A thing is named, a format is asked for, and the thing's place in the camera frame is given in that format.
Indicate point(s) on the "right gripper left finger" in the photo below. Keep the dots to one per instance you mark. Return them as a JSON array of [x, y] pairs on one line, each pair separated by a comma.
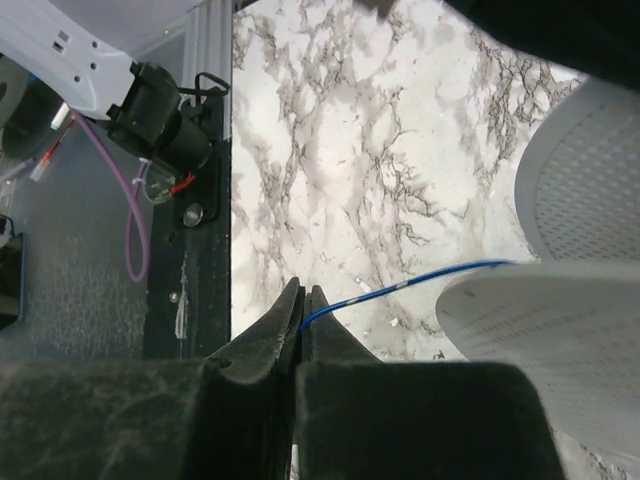
[[227, 416]]

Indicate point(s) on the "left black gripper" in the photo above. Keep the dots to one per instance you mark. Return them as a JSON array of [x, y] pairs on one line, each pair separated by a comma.
[[600, 38]]

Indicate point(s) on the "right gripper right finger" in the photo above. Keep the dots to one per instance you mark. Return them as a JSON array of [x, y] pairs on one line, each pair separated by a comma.
[[360, 418]]

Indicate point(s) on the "grey plastic cable spool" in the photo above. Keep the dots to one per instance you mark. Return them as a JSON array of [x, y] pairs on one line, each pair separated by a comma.
[[570, 320]]

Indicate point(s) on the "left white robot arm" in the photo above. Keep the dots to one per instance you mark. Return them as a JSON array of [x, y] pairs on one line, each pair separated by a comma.
[[138, 103]]

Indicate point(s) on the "black mounting base bar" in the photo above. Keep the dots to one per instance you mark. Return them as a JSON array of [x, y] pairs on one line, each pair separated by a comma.
[[189, 278]]

